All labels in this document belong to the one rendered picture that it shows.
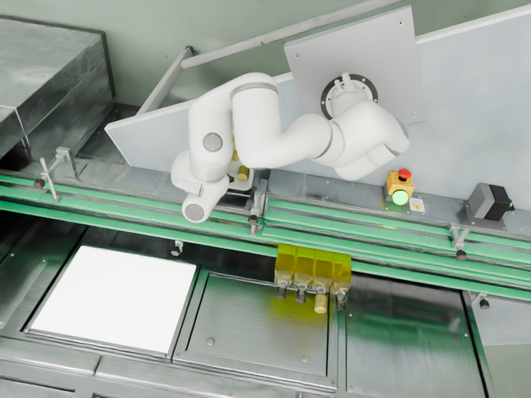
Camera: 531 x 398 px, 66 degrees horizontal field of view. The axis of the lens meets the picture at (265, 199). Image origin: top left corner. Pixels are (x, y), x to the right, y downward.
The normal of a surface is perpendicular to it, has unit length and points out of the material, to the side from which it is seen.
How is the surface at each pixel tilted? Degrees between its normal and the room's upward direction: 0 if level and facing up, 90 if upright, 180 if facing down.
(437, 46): 0
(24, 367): 90
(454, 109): 0
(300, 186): 90
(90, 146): 90
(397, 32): 4
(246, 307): 90
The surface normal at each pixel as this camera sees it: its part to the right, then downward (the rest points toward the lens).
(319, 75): -0.08, 0.66
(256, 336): 0.09, -0.73
